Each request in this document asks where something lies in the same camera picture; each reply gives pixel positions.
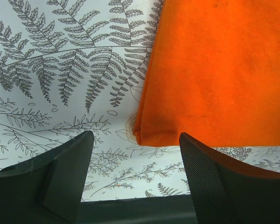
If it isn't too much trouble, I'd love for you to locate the floral patterned table mat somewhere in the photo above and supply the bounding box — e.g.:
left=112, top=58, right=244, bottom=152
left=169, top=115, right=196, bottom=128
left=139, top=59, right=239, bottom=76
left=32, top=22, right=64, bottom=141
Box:
left=0, top=0, right=190, bottom=202

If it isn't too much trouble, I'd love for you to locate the orange t-shirt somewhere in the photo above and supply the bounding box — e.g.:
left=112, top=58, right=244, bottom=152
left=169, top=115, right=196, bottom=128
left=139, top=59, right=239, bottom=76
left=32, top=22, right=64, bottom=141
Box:
left=133, top=0, right=280, bottom=147

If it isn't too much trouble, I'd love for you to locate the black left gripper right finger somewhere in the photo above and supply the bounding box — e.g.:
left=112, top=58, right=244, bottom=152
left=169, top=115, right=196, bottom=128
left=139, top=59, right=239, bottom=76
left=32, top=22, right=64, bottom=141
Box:
left=179, top=133, right=280, bottom=224

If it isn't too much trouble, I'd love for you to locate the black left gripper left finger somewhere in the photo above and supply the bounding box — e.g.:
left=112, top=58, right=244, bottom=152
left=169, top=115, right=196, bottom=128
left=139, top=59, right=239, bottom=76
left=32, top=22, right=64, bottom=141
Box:
left=0, top=131, right=94, bottom=224

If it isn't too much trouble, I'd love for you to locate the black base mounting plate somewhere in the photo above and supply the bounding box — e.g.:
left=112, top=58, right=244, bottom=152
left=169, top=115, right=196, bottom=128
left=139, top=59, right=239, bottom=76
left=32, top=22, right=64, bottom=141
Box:
left=76, top=195, right=198, bottom=224

